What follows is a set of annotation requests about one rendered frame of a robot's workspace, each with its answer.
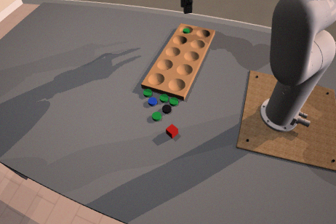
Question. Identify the black disc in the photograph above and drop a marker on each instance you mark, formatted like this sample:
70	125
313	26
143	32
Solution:
166	108

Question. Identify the blue disc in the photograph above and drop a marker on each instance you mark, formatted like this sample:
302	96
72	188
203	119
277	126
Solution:
152	101

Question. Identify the red cube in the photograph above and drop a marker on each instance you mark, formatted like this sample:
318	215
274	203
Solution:
172	130

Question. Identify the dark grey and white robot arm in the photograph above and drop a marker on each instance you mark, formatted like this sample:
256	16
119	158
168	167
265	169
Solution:
297	27

